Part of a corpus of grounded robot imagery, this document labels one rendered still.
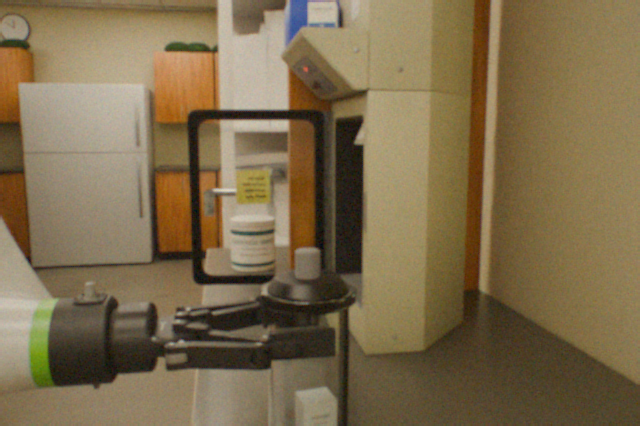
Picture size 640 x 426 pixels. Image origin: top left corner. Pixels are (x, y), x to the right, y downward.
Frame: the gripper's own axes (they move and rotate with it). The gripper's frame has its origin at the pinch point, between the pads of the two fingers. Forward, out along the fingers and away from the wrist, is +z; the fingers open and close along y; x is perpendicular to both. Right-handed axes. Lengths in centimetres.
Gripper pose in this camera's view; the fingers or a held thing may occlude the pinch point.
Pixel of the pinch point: (305, 327)
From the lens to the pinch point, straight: 65.0
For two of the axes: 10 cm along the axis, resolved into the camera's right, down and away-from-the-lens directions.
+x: 0.0, 9.9, 1.5
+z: 9.9, -0.3, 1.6
